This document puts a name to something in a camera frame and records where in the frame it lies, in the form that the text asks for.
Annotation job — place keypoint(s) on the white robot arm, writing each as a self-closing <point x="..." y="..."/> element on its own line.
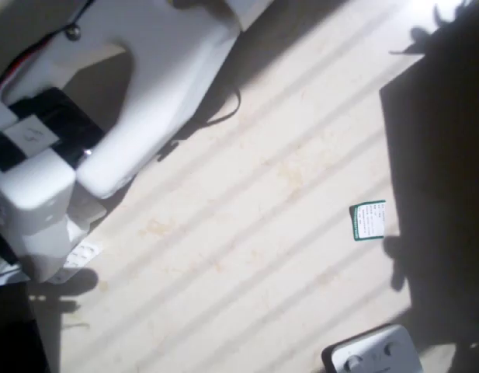
<point x="177" y="77"/>

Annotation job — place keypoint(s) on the white device with round knobs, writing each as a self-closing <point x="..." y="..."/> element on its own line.
<point x="379" y="349"/>

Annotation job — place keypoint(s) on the white perforated base plate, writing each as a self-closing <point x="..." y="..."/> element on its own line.
<point x="82" y="254"/>

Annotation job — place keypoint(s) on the green bordered paper label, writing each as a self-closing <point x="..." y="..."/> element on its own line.
<point x="369" y="221"/>

